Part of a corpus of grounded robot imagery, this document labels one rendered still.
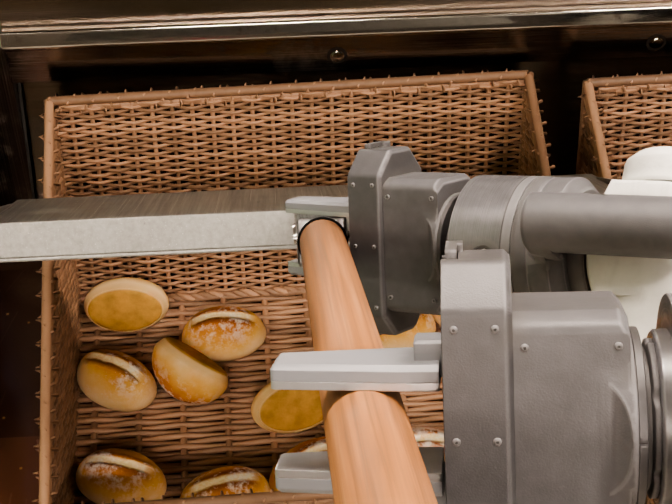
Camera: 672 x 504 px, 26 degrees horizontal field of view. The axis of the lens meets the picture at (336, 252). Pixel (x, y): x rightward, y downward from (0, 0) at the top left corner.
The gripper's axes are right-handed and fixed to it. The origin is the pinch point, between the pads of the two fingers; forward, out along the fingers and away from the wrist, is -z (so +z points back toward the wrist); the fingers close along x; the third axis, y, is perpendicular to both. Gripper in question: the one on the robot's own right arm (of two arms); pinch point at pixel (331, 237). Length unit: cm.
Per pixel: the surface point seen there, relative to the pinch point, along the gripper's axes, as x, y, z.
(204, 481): -33, -35, -40
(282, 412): -28, -46, -37
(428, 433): -30, -51, -22
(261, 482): -34, -39, -35
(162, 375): -24, -42, -51
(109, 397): -26, -38, -55
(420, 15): 14, -57, -25
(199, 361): -23, -44, -47
